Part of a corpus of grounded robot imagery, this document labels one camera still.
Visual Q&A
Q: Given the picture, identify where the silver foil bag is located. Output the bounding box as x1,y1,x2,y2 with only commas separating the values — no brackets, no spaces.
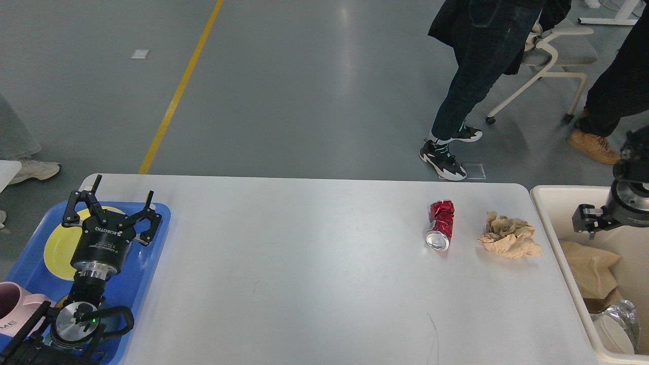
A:
601,300,641,354

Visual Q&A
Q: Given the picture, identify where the pink mug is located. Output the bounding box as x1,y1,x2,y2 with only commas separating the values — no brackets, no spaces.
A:
1,281,51,337

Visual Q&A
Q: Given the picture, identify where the white office chair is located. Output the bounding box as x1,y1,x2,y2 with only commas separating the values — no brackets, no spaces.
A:
485,1,598,125

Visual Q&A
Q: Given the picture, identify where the blue plastic tray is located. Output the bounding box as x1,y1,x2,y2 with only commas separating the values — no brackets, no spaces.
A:
0,201,171,365

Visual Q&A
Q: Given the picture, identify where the yellow plate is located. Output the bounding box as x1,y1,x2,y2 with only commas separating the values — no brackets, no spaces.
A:
44,206,126,280

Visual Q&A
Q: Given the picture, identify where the white tissue block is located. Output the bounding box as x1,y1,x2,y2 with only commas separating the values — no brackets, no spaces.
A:
591,315,635,355

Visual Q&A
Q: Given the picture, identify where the white waste bin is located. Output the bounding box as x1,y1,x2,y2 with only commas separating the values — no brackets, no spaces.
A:
530,185,648,364

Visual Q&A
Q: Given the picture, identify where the black jacket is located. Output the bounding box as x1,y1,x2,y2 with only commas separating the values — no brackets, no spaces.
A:
428,1,571,65

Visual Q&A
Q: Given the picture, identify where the white desk leg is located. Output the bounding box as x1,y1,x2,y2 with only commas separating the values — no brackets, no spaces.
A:
578,1,643,27

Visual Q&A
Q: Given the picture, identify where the crushed red can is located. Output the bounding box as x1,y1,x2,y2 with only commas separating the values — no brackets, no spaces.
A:
425,200,455,251

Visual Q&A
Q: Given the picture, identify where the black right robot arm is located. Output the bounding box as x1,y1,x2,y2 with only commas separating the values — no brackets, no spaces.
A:
572,127,648,235

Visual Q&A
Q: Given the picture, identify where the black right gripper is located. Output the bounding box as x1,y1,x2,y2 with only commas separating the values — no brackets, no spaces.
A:
572,179,648,240

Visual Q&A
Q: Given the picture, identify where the right floor outlet plate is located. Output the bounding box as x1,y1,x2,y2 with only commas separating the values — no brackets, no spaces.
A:
461,162,486,180

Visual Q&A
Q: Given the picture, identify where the brown paper bag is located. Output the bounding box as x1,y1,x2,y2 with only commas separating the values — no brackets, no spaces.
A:
559,240,623,313

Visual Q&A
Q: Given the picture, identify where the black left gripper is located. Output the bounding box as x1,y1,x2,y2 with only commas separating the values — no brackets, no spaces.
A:
62,174,163,280

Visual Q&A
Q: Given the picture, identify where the person in dark jeans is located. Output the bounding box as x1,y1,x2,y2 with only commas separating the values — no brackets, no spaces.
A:
419,1,545,181

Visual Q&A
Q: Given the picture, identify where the brown paper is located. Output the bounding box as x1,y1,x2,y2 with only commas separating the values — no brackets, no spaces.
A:
478,211,542,259

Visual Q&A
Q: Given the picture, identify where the person in light clothes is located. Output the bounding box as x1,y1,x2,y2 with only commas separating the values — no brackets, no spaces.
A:
1,95,60,185

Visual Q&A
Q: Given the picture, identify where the person with tan boots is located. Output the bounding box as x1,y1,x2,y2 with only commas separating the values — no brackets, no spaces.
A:
567,7,648,165

